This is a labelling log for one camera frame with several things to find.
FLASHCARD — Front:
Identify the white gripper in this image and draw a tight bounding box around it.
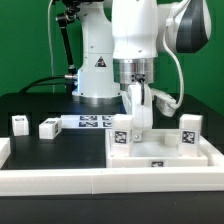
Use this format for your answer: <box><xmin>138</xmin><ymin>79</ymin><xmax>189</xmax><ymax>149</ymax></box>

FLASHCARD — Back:
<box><xmin>123</xmin><ymin>83</ymin><xmax>153</xmax><ymax>142</ymax></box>

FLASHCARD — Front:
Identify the white right fence bar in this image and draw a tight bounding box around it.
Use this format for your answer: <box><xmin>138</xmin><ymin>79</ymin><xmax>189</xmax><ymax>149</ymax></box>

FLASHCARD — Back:
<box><xmin>199</xmin><ymin>137</ymin><xmax>224</xmax><ymax>167</ymax></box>

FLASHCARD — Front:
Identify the white fence bar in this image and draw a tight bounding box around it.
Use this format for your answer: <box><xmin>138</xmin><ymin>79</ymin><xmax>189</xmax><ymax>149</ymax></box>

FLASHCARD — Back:
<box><xmin>0</xmin><ymin>167</ymin><xmax>224</xmax><ymax>196</ymax></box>
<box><xmin>0</xmin><ymin>138</ymin><xmax>11</xmax><ymax>169</ymax></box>
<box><xmin>199</xmin><ymin>137</ymin><xmax>224</xmax><ymax>167</ymax></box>

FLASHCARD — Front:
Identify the black cable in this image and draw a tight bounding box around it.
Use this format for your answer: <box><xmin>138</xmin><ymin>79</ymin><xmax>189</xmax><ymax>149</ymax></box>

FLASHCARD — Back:
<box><xmin>19</xmin><ymin>75</ymin><xmax>76</xmax><ymax>94</ymax></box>

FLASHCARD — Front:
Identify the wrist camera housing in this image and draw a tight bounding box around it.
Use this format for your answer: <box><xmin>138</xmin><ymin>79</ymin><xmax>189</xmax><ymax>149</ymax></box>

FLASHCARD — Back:
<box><xmin>151</xmin><ymin>89</ymin><xmax>176</xmax><ymax>117</ymax></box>

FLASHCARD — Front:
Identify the white square table top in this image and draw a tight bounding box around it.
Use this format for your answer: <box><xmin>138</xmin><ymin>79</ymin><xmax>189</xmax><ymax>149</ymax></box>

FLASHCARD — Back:
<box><xmin>105</xmin><ymin>129</ymin><xmax>208</xmax><ymax>168</ymax></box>

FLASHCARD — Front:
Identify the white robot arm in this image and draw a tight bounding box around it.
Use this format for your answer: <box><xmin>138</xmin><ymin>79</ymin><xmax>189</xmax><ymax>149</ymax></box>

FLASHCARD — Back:
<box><xmin>73</xmin><ymin>0</ymin><xmax>211</xmax><ymax>142</ymax></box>

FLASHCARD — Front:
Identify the white front fence bar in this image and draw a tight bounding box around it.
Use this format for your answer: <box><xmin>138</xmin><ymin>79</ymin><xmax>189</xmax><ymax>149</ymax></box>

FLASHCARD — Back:
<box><xmin>0</xmin><ymin>167</ymin><xmax>224</xmax><ymax>196</ymax></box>

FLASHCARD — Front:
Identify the white left fence bar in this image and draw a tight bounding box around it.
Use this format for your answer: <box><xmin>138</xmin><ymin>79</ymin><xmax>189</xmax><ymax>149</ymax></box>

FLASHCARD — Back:
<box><xmin>0</xmin><ymin>138</ymin><xmax>11</xmax><ymax>169</ymax></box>

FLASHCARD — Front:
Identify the white cable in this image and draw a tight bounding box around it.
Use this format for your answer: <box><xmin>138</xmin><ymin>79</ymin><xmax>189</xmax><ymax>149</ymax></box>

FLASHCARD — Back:
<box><xmin>47</xmin><ymin>0</ymin><xmax>56</xmax><ymax>94</ymax></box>

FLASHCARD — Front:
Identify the white marker base plate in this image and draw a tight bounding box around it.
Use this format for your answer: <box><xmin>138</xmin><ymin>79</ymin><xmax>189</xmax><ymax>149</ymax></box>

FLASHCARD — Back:
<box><xmin>61</xmin><ymin>115</ymin><xmax>113</xmax><ymax>129</ymax></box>

